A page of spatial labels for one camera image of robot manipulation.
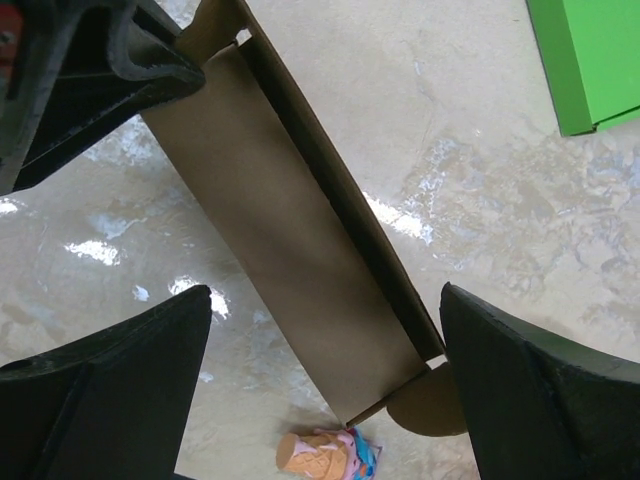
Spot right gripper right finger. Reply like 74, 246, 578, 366
440, 283, 639, 479

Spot brown cardboard box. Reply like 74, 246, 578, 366
144, 1, 467, 437

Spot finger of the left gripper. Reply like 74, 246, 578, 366
1, 1, 205, 193

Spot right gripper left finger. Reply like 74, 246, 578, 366
1, 285, 211, 479

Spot green flat box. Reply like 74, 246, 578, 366
527, 0, 639, 137

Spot small colourful toy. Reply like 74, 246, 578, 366
275, 427, 382, 480

